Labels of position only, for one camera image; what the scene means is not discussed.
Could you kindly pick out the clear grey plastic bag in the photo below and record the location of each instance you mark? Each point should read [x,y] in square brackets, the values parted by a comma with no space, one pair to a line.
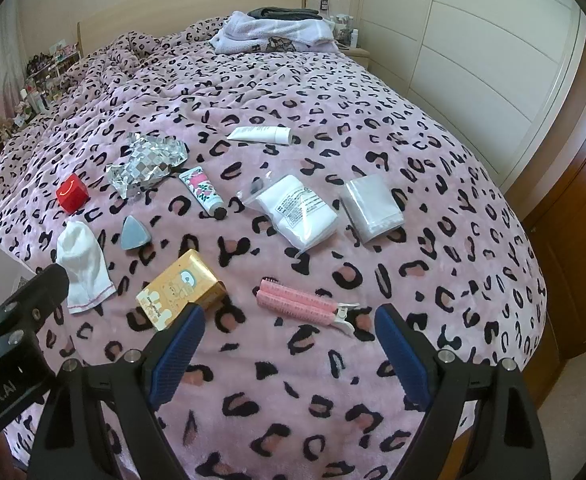
[373,207]

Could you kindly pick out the red cube box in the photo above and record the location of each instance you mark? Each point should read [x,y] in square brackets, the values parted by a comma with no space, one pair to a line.
[72,194]

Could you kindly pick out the beige nightstand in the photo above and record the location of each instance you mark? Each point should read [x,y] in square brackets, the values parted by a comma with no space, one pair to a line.
[358,55]

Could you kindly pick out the brown wooden cabinet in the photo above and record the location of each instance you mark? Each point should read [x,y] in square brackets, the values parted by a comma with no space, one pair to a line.
[573,220]

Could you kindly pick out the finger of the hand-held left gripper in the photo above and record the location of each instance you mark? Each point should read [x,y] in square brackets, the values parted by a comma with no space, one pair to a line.
[43,290]

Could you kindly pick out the pink leopard print blanket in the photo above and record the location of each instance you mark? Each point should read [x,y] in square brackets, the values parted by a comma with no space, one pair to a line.
[323,110]

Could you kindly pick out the bottles on nightstand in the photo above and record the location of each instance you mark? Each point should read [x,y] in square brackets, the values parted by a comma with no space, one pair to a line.
[345,30]

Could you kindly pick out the white cream tube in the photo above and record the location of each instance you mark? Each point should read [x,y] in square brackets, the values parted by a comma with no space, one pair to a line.
[258,134]

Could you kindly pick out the white sock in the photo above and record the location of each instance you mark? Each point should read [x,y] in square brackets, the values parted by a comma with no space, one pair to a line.
[83,265]

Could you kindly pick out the floral hand cream tube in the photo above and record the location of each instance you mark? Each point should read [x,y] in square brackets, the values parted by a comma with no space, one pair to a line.
[203,192]

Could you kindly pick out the silver checkered foil wrapper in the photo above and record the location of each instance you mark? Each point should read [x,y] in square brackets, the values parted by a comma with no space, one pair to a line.
[145,165]

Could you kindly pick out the cluttered shelf of trinkets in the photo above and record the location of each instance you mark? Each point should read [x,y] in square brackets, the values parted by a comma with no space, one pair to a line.
[48,75]

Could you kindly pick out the grey triangular sponge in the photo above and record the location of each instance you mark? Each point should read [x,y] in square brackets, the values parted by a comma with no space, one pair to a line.
[133,235]

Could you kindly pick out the white panelled wardrobe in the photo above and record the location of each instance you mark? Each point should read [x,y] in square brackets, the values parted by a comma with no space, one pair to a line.
[473,50]

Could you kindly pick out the white packet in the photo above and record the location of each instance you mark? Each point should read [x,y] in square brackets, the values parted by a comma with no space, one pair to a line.
[293,212]

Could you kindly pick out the dark folded clothing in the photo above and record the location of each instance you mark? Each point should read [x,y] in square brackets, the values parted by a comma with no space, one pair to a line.
[278,12]

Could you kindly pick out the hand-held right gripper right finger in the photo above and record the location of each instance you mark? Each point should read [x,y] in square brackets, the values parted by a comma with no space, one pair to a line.
[403,355]

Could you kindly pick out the pink hair roller clip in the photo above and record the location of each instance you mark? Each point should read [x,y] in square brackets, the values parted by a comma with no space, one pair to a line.
[298,302]

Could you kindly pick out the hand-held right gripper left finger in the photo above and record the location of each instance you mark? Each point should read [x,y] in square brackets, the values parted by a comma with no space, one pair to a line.
[175,355]

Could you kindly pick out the gold carton box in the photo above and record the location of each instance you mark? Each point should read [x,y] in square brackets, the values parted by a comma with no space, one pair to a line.
[178,285]

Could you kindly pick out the beige wooden headboard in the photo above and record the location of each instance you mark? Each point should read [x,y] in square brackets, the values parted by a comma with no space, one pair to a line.
[173,5]

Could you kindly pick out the white folded towel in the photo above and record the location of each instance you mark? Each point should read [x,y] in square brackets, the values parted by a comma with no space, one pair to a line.
[273,35]

